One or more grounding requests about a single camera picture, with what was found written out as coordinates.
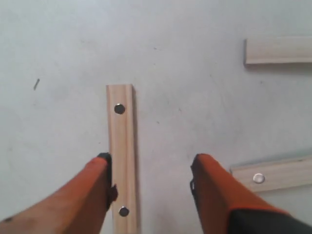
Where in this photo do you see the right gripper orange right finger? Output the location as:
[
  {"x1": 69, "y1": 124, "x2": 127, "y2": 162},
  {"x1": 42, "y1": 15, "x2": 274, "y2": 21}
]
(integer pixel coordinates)
[{"x1": 190, "y1": 154, "x2": 312, "y2": 234}]

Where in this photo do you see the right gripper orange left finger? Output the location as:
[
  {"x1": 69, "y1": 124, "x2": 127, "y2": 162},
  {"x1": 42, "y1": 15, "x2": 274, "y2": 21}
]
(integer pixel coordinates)
[{"x1": 0, "y1": 153, "x2": 118, "y2": 234}]

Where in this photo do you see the wood strip with magnets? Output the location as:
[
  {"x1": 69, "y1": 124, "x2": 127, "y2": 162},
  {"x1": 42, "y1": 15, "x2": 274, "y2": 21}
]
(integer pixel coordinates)
[{"x1": 230, "y1": 156, "x2": 312, "y2": 192}]

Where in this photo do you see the wood strip with hole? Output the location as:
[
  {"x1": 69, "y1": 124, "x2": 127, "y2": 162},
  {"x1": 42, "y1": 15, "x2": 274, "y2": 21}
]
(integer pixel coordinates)
[{"x1": 106, "y1": 84, "x2": 138, "y2": 234}]

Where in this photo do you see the plain wood strip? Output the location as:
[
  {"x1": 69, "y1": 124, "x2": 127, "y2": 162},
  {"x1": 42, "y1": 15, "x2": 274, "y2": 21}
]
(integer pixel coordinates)
[{"x1": 244, "y1": 36, "x2": 312, "y2": 65}]

